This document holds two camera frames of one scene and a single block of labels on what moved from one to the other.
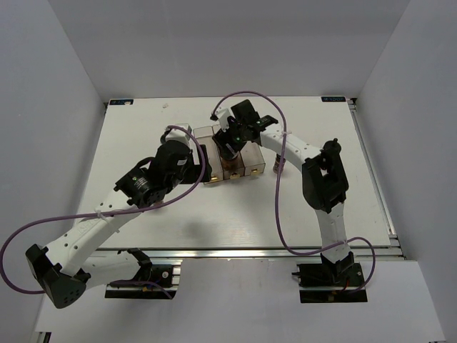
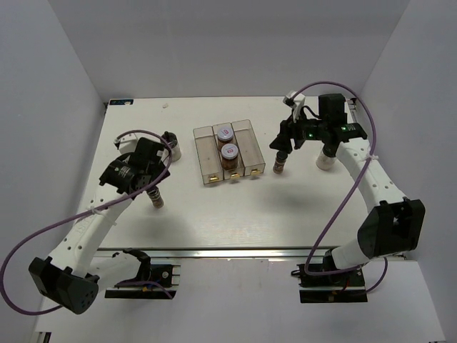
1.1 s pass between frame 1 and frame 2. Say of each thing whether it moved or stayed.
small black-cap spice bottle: stayed
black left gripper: moved
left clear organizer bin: stayed
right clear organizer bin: stayed
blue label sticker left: stayed
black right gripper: moved
